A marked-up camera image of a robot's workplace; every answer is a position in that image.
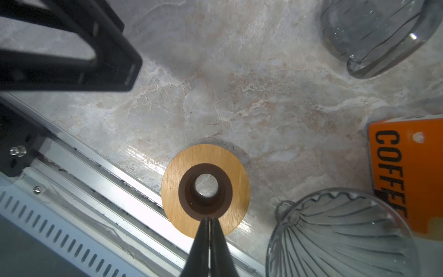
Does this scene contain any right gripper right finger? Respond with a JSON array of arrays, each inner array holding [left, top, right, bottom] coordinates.
[[210, 219, 239, 277]]

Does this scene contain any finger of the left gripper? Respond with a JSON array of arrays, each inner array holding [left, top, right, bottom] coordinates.
[[1, 1, 143, 92]]

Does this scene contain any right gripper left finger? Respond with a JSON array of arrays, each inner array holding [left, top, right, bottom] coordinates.
[[180, 218, 210, 277]]

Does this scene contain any orange coffee filter pack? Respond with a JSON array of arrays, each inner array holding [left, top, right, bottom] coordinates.
[[368, 113, 443, 241]]

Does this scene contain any grey glass dripper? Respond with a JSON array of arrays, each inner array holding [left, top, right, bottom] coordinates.
[[265, 188, 420, 277]]

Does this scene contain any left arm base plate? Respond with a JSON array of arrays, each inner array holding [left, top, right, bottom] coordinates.
[[1, 100, 50, 177]]

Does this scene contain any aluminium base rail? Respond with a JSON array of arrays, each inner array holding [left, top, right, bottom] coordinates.
[[0, 93, 267, 277]]

